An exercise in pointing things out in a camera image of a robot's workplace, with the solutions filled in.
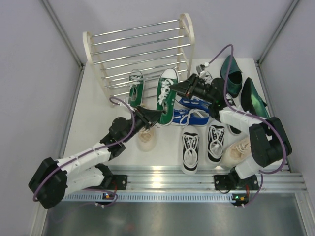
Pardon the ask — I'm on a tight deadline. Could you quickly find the purple cable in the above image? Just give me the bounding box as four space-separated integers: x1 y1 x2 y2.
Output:
206 44 289 207
32 96 137 209

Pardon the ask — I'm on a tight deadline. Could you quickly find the beige lace sneaker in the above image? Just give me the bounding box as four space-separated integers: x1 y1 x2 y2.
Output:
221 137 251 168
136 128 157 152

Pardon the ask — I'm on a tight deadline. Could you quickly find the black sneaker lower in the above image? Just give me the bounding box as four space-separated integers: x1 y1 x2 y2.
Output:
226 94 241 136

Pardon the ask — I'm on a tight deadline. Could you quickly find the black sneaker upper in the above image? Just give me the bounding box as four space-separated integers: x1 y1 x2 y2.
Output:
199 70 213 84

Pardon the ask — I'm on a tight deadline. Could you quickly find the teal heel shoe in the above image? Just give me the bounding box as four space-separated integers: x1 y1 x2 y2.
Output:
220 55 243 98
240 77 270 118

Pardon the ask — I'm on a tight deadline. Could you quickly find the black white sneaker right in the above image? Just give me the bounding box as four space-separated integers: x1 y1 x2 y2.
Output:
207 124 225 164

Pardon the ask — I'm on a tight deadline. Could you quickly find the white metal shoe rack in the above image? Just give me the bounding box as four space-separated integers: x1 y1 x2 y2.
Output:
83 13 195 99

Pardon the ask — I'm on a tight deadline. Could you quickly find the perforated cable tray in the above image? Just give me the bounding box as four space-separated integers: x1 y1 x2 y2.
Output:
62 191 239 203

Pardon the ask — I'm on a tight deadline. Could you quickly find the aluminium mounting rail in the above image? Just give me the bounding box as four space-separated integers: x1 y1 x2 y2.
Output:
109 165 307 193

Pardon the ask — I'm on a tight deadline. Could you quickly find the green sneaker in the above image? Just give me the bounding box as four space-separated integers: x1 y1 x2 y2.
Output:
156 68 179 126
128 69 144 107

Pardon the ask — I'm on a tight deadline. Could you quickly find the blue sneaker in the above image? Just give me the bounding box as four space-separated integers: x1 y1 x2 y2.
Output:
172 109 210 126
178 98 211 111

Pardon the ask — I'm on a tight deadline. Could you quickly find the black white sneaker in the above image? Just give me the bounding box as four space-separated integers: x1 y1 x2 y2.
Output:
207 124 225 164
181 125 200 175

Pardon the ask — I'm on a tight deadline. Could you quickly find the teal heel shoe lower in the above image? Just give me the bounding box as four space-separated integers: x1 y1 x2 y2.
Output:
240 77 270 118

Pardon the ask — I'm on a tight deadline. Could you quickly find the teal heel shoe upper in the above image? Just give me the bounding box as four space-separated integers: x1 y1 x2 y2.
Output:
220 55 243 98

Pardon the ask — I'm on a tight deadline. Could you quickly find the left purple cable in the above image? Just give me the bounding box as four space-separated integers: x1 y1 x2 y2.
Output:
32 96 137 209

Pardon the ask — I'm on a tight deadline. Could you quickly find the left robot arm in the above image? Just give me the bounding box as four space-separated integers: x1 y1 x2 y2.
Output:
28 97 162 209

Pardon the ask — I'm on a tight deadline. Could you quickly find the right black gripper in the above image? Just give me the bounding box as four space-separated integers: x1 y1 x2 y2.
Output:
169 74 215 105

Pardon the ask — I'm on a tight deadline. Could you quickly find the black white sneaker left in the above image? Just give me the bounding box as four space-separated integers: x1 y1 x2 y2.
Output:
181 125 200 175

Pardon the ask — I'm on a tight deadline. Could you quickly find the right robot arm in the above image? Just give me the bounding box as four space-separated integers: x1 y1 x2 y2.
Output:
170 64 292 190

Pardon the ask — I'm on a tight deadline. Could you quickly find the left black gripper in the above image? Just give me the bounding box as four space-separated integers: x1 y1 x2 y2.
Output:
122 105 166 144

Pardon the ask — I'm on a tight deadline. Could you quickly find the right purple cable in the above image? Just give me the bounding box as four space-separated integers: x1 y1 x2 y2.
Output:
206 44 289 207

